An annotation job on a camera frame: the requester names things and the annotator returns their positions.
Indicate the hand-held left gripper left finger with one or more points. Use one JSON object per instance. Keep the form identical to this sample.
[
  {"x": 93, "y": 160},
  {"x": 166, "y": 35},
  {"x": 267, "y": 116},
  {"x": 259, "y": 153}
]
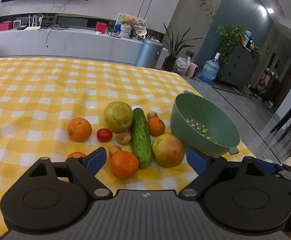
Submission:
[{"x": 96, "y": 160}]

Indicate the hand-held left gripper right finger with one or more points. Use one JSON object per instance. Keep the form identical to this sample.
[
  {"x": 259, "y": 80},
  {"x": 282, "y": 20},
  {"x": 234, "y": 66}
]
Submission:
[{"x": 196, "y": 160}]

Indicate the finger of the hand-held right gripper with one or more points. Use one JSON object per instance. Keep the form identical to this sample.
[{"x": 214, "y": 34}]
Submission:
[{"x": 268, "y": 166}]

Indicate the red green apple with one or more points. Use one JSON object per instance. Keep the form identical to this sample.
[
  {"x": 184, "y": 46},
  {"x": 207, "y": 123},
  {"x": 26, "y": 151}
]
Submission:
[{"x": 168, "y": 150}]

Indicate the large orange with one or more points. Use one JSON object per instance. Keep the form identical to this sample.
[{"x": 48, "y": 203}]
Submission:
[{"x": 79, "y": 130}]

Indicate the green colander bowl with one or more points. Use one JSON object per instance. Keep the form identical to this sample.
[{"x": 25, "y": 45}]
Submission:
[{"x": 200, "y": 120}]

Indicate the green pear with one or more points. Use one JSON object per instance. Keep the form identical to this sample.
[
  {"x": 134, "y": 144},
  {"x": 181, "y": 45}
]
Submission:
[{"x": 118, "y": 116}]

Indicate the small orange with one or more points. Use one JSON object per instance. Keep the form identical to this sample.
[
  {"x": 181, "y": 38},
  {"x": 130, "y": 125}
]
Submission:
[{"x": 156, "y": 126}]

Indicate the red cherry tomato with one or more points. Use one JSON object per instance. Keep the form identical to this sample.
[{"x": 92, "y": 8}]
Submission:
[{"x": 104, "y": 135}]

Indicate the green cucumber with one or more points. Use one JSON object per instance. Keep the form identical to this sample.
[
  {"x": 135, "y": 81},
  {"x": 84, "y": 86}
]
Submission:
[{"x": 141, "y": 138}]

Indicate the cluttered dark shelf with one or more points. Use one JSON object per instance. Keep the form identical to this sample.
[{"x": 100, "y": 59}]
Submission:
[{"x": 268, "y": 80}]

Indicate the pink heater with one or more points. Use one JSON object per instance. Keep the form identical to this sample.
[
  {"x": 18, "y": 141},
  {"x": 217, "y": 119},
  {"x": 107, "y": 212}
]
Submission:
[{"x": 192, "y": 70}]

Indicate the blue water bottle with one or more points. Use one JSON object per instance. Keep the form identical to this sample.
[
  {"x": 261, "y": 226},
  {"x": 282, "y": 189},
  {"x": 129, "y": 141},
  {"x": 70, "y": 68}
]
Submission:
[{"x": 210, "y": 71}]

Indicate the yellow checkered tablecloth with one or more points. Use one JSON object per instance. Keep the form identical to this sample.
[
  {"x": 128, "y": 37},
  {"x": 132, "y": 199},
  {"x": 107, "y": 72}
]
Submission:
[{"x": 35, "y": 92}]

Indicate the white plastic bag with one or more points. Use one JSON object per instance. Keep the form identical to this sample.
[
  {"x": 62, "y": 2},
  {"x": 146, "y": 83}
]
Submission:
[{"x": 181, "y": 66}]

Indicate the dark cabinet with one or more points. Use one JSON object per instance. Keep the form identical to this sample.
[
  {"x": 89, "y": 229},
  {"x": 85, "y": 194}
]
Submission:
[{"x": 238, "y": 65}]

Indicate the white box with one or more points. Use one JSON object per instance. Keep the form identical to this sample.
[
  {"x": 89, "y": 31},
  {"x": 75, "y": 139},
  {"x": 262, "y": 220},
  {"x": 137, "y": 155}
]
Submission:
[{"x": 163, "y": 56}]

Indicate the long leaf potted plant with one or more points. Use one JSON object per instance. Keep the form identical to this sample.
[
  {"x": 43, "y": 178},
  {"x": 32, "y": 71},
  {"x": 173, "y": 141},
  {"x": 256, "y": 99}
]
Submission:
[{"x": 178, "y": 45}]

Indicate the blue grey trash bin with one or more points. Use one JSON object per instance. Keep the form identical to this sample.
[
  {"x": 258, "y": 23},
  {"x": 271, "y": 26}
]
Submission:
[{"x": 148, "y": 53}]

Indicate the white television console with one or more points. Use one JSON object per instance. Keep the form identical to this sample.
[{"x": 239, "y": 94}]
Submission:
[{"x": 73, "y": 45}]

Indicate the pothos plant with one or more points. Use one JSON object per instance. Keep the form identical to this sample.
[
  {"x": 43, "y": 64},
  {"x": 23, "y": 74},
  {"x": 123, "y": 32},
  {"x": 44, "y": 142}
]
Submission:
[{"x": 231, "y": 36}]

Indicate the red box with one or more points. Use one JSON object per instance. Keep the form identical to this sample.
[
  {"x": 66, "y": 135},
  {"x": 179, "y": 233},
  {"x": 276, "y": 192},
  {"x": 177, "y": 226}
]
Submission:
[{"x": 101, "y": 27}]

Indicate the plush toy bouquet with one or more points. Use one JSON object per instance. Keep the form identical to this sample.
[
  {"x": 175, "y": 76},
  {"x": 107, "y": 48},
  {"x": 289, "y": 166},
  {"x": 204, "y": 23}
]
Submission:
[{"x": 129, "y": 26}]

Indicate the white router with antennas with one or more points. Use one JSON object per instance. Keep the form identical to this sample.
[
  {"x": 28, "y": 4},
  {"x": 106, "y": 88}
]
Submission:
[{"x": 33, "y": 28}]

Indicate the small white device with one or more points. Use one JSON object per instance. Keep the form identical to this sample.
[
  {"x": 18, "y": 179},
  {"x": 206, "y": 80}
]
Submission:
[{"x": 17, "y": 23}]

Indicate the magenta box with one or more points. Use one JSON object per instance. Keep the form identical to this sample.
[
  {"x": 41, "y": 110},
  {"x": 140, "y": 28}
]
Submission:
[{"x": 3, "y": 26}]

